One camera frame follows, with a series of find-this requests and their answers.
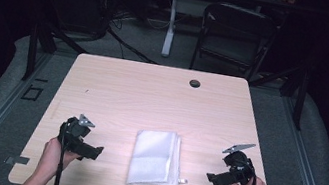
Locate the white desk leg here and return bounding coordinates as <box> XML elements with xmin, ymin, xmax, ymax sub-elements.
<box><xmin>159</xmin><ymin>0</ymin><xmax>182</xmax><ymax>59</ymax></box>

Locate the black floor cable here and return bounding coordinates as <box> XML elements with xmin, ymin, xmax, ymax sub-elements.
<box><xmin>102</xmin><ymin>25</ymin><xmax>164</xmax><ymax>66</ymax></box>

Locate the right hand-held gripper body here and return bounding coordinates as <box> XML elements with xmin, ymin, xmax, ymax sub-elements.
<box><xmin>216</xmin><ymin>138</ymin><xmax>261</xmax><ymax>185</ymax></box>

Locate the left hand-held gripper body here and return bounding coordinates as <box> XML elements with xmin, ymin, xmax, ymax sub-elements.
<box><xmin>55</xmin><ymin>110</ymin><xmax>98</xmax><ymax>159</ymax></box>

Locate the person's left hand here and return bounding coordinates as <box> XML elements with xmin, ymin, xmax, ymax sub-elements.
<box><xmin>36</xmin><ymin>134</ymin><xmax>85</xmax><ymax>183</ymax></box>

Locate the black metal stand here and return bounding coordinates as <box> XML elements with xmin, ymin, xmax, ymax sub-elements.
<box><xmin>242</xmin><ymin>51</ymin><xmax>315</xmax><ymax>132</ymax></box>
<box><xmin>20</xmin><ymin>14</ymin><xmax>95</xmax><ymax>92</ymax></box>

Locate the dark computer tower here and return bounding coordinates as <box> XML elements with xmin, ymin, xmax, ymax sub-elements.
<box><xmin>37</xmin><ymin>0</ymin><xmax>112</xmax><ymax>38</ymax></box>

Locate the white mesh laundry bag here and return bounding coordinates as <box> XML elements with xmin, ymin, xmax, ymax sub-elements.
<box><xmin>125</xmin><ymin>125</ymin><xmax>196</xmax><ymax>185</ymax></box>

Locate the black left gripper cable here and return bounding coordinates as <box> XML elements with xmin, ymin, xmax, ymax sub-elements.
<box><xmin>53</xmin><ymin>120</ymin><xmax>72</xmax><ymax>185</ymax></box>

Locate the grey tape tab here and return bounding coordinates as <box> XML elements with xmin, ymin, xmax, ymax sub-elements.
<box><xmin>4</xmin><ymin>153</ymin><xmax>31</xmax><ymax>168</ymax></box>

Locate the black folding chair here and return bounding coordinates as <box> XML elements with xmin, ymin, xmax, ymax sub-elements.
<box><xmin>188</xmin><ymin>0</ymin><xmax>281</xmax><ymax>86</ymax></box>

